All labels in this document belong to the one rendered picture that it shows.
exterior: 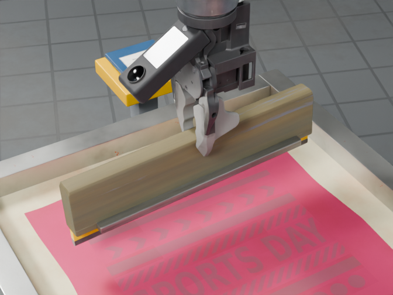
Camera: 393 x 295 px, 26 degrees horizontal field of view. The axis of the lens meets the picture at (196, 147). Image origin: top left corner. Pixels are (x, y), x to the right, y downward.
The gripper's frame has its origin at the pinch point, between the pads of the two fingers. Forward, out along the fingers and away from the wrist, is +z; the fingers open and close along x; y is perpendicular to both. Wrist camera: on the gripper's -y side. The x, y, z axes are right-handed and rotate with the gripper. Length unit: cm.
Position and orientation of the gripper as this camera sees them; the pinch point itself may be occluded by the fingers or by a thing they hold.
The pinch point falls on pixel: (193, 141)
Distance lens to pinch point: 113.7
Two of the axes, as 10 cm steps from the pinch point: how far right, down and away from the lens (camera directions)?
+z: 0.1, 7.8, 6.2
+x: -5.0, -5.4, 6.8
